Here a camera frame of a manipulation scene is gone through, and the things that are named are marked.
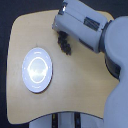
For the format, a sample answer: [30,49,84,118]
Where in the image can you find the dark purple grape bunch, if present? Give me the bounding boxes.
[58,31,71,55]

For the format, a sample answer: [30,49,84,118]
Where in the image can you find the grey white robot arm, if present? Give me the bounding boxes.
[52,0,128,128]

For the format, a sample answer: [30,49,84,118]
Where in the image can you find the white round plate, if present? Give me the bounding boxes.
[22,47,53,93]

